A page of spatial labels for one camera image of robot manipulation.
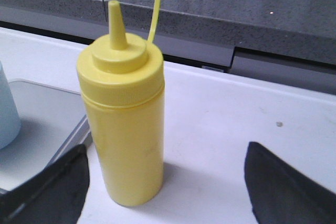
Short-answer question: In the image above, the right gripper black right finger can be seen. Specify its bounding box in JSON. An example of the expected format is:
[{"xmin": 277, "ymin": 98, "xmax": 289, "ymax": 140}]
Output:
[{"xmin": 244, "ymin": 142, "xmax": 335, "ymax": 223}]

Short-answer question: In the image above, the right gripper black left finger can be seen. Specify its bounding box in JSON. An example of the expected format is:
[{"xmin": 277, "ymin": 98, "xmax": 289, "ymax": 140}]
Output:
[{"xmin": 1, "ymin": 144, "xmax": 90, "ymax": 223}]

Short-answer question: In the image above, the light blue plastic cup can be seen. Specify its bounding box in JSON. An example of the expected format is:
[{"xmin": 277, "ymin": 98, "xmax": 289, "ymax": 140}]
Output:
[{"xmin": 1, "ymin": 63, "xmax": 21, "ymax": 149}]

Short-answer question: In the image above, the yellow squeeze bottle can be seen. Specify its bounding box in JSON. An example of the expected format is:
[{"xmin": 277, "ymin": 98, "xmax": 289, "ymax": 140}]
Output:
[{"xmin": 76, "ymin": 0, "xmax": 165, "ymax": 207}]

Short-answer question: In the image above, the silver digital kitchen scale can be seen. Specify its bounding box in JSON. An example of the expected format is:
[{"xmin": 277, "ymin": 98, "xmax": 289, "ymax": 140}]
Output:
[{"xmin": 1, "ymin": 79, "xmax": 92, "ymax": 194}]

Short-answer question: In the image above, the dark granite counter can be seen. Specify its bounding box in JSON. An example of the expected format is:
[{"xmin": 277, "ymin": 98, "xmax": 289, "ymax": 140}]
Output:
[{"xmin": 1, "ymin": 0, "xmax": 335, "ymax": 94}]

